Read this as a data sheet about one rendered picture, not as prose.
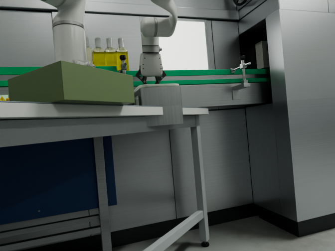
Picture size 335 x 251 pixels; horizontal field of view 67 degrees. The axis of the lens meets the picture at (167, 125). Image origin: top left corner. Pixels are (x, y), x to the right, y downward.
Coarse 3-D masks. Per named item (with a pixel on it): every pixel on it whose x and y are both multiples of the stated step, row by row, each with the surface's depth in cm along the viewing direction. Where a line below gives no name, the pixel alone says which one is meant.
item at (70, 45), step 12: (60, 24) 74; (72, 24) 75; (60, 36) 74; (72, 36) 75; (84, 36) 79; (60, 48) 74; (72, 48) 75; (84, 48) 78; (72, 60) 75; (84, 60) 78
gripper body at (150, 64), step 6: (144, 54) 110; (150, 54) 111; (156, 54) 112; (144, 60) 111; (150, 60) 111; (156, 60) 112; (144, 66) 111; (150, 66) 112; (156, 66) 113; (162, 66) 114; (144, 72) 112; (150, 72) 113; (156, 72) 114; (162, 72) 115
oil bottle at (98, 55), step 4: (96, 48) 125; (100, 48) 126; (96, 52) 125; (100, 52) 125; (104, 52) 126; (96, 56) 125; (100, 56) 125; (104, 56) 126; (96, 60) 125; (100, 60) 125; (104, 60) 126; (96, 64) 124; (100, 64) 125; (104, 64) 126
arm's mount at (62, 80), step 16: (64, 64) 60; (80, 64) 63; (16, 80) 70; (32, 80) 66; (48, 80) 62; (64, 80) 59; (80, 80) 63; (96, 80) 67; (112, 80) 72; (128, 80) 78; (16, 96) 70; (32, 96) 66; (48, 96) 62; (64, 96) 59; (80, 96) 63; (96, 96) 67; (112, 96) 72; (128, 96) 78
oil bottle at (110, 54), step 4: (108, 48) 127; (112, 48) 127; (108, 52) 126; (112, 52) 127; (116, 52) 128; (108, 56) 126; (112, 56) 127; (116, 56) 128; (108, 60) 126; (112, 60) 127; (116, 60) 128; (108, 64) 126; (112, 64) 127; (116, 64) 127
